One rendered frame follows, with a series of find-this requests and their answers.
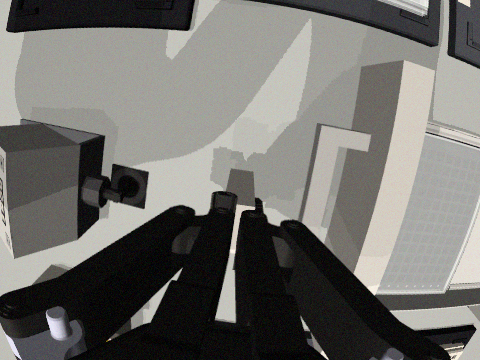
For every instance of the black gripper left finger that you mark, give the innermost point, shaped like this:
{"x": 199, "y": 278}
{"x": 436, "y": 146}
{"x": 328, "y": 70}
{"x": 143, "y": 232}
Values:
{"x": 62, "y": 317}

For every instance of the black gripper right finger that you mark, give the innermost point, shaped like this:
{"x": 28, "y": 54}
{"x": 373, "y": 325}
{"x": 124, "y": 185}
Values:
{"x": 343, "y": 315}

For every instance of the grey bench mat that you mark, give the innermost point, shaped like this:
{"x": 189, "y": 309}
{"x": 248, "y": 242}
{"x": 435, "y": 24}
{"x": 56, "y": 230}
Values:
{"x": 243, "y": 89}

